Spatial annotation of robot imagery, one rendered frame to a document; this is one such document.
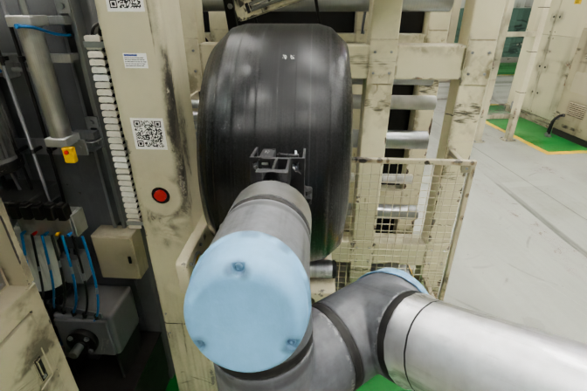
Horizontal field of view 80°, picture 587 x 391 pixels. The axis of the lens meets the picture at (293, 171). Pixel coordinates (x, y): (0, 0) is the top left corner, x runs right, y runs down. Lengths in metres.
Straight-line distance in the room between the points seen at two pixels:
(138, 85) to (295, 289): 0.67
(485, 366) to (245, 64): 0.55
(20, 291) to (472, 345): 0.93
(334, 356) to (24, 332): 0.82
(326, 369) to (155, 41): 0.67
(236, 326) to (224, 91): 0.45
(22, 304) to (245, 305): 0.82
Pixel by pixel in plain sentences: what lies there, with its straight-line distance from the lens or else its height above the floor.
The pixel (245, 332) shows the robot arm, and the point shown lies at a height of 1.28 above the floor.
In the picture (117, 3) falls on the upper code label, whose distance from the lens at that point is 0.83.
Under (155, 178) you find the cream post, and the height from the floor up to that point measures 1.11.
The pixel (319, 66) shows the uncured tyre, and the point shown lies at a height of 1.39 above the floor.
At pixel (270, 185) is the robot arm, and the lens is 0.37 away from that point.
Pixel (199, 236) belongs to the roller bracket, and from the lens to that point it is 0.95.
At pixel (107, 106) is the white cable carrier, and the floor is 1.28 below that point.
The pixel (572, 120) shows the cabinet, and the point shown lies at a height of 0.24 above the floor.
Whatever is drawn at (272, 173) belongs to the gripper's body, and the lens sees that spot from 0.39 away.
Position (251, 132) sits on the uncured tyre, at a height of 1.29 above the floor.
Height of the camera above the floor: 1.49
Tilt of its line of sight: 25 degrees down
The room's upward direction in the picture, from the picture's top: straight up
